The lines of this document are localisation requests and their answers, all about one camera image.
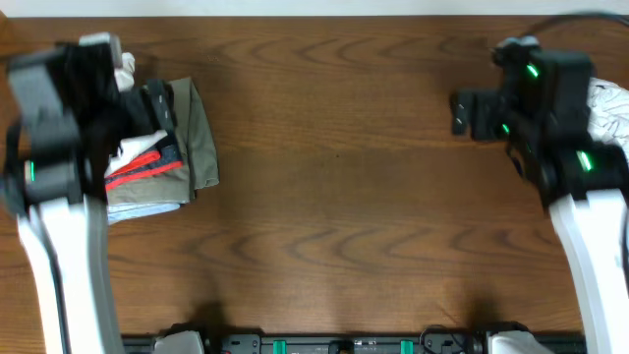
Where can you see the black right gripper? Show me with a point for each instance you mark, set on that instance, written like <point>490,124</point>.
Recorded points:
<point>489,102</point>

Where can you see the white printed t-shirt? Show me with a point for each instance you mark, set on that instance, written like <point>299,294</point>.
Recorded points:
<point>130,148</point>

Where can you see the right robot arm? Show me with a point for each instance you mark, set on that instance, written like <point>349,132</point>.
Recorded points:
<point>583,187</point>

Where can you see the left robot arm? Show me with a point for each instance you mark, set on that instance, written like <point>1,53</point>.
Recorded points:
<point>59,200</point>

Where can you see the black garment with red trim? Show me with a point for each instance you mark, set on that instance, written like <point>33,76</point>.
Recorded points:
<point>157,162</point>

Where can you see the crumpled white garment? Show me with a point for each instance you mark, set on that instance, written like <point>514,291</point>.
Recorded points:
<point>609,105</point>

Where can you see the folded khaki pants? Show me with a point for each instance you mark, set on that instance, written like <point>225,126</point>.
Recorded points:
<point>168,190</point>

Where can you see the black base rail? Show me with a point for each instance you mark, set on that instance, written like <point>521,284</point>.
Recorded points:
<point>434,339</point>

